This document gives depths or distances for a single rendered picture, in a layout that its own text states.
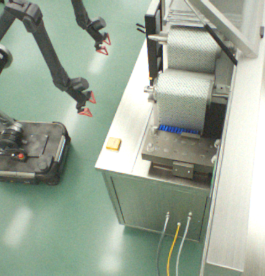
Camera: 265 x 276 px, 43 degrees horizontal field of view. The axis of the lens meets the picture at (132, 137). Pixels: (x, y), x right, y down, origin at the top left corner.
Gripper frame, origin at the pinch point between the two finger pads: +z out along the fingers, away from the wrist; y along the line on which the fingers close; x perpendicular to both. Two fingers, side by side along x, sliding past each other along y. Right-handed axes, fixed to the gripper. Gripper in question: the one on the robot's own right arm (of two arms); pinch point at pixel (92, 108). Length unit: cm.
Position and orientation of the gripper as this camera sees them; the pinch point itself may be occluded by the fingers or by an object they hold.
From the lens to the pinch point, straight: 188.1
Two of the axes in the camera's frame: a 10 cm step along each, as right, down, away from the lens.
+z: 5.7, 5.3, 6.3
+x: -8.1, 2.4, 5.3
